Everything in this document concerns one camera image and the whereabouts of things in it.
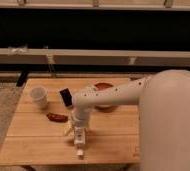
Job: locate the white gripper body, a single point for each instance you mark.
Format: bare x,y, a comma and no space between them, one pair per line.
79,123

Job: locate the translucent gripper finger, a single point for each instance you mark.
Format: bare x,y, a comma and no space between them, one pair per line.
87,132
69,129

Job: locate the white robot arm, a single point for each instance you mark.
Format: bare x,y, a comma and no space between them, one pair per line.
163,102

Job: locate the dark red chili pepper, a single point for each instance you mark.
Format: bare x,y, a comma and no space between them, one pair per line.
57,117

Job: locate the white-framed smartphone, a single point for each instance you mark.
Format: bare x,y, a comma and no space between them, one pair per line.
66,96

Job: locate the wooden table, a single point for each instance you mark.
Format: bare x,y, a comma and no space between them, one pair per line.
34,140

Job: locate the white paper cup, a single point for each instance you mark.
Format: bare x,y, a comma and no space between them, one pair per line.
39,96

